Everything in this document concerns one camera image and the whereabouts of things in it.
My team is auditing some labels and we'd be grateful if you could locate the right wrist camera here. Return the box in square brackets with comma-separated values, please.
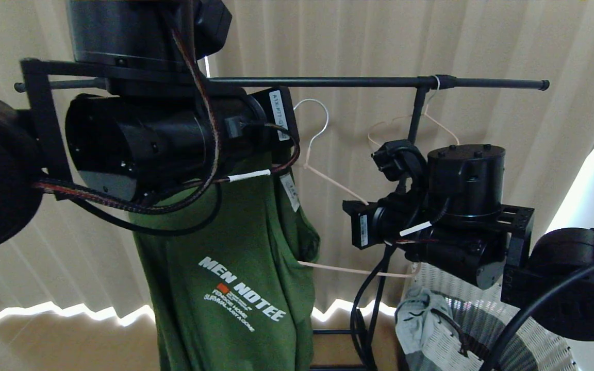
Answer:
[371, 140, 429, 194]

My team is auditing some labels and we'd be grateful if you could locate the white laundry basket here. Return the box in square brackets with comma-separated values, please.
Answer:
[399, 263, 580, 371]

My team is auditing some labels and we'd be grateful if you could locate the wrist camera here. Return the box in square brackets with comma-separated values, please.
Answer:
[194, 0, 233, 60]
[371, 140, 429, 194]

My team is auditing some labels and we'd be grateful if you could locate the pink clothes hanger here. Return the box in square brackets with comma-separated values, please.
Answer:
[368, 77, 460, 151]
[293, 98, 421, 279]

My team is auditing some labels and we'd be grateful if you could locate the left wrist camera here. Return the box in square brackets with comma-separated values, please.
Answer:
[194, 0, 233, 60]

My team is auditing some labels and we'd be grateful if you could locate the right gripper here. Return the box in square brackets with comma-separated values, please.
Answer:
[342, 193, 507, 290]

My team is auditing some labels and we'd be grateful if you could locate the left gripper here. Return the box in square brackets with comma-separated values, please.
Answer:
[65, 87, 300, 203]

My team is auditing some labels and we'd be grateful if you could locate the black clothes rack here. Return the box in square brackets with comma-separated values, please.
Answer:
[14, 75, 550, 371]

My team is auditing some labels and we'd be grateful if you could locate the pale grey garment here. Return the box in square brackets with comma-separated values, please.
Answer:
[395, 286, 470, 371]

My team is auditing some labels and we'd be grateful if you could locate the green printed shirt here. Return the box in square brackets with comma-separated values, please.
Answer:
[129, 149, 321, 371]

